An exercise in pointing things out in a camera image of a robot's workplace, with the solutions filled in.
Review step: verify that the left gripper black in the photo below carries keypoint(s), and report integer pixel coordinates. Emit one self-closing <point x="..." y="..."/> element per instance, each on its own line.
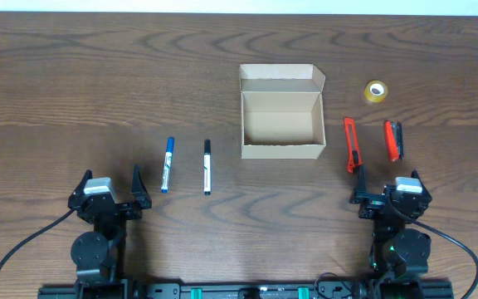
<point x="119" y="208"/>

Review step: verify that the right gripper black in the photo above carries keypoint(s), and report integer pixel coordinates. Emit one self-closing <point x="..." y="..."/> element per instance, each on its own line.
<point x="377" y="200"/>

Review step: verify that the red utility knife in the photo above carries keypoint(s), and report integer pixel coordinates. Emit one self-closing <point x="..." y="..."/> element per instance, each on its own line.
<point x="354" y="159"/>

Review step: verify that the red and black stapler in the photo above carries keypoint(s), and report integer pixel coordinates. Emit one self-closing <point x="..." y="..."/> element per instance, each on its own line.
<point x="393" y="140"/>

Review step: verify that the blue whiteboard marker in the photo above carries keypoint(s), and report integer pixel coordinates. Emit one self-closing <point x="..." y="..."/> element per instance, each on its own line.
<point x="167" y="165"/>

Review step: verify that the yellow tape roll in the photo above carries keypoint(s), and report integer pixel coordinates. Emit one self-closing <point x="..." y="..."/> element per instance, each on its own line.
<point x="375" y="91"/>

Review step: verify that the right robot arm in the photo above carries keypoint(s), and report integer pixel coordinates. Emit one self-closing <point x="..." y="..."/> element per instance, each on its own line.
<point x="399" y="254"/>

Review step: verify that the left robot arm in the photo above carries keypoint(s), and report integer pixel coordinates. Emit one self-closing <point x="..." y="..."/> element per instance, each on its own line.
<point x="99" y="253"/>

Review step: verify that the black whiteboard marker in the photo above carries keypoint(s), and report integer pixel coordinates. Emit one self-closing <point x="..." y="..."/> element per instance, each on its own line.
<point x="207" y="183"/>

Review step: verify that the cardboard box with open lid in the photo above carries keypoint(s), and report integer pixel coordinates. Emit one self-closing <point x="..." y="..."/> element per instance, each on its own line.
<point x="282" y="111"/>

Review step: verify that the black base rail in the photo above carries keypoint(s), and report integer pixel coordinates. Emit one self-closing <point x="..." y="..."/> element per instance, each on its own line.
<point x="317" y="290"/>

